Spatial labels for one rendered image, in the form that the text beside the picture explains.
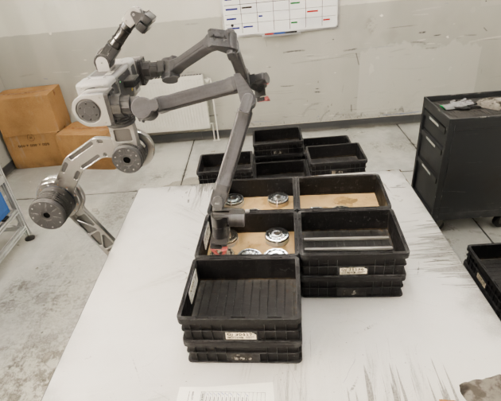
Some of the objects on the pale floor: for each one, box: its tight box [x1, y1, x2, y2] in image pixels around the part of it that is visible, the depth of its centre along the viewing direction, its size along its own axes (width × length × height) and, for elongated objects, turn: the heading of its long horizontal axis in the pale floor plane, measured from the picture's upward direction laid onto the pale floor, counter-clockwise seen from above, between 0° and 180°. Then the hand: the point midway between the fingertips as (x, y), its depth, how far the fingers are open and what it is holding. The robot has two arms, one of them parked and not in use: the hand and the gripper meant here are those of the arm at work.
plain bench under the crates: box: [41, 169, 501, 401], centre depth 198 cm, size 160×160×70 cm
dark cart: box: [411, 90, 501, 230], centre depth 292 cm, size 60×45×90 cm
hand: (221, 251), depth 164 cm, fingers open, 6 cm apart
